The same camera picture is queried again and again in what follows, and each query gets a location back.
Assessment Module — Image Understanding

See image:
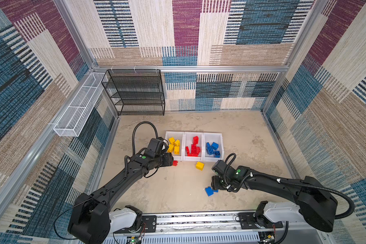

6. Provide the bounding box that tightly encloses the black wire shelf rack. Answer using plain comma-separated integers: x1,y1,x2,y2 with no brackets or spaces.
101,69,166,116

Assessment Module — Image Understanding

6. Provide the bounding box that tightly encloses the white middle plastic bin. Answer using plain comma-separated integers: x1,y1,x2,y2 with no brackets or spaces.
183,132,204,161

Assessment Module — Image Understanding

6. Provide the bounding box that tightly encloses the white wire mesh basket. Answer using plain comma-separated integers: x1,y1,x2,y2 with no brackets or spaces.
53,73,104,137

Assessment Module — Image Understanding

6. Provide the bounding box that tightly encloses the blue two-stud lego brick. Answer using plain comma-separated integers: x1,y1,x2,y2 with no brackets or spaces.
206,146,214,155

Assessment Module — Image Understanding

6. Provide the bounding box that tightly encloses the white left plastic bin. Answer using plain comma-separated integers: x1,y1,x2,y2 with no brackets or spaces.
165,131,185,161

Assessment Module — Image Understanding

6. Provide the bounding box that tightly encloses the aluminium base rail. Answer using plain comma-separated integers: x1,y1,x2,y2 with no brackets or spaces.
66,210,324,244

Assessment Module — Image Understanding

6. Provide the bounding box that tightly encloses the black corrugated left cable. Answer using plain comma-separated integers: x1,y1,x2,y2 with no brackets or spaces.
132,121,159,156

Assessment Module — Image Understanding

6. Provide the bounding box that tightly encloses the white right plastic bin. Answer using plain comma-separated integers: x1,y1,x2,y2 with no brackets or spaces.
202,132,225,162

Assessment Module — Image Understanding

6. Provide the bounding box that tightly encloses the long red lego brick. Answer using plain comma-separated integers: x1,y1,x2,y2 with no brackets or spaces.
193,136,199,145
187,153,199,157

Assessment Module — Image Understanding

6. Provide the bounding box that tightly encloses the white plastic bin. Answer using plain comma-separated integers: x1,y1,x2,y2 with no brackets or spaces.
165,131,185,161
202,132,225,162
183,132,204,161

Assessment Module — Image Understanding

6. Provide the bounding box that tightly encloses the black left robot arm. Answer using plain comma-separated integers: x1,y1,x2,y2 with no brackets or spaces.
68,137,173,244

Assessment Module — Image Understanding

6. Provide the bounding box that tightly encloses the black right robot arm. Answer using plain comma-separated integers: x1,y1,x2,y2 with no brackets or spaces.
211,160,338,232

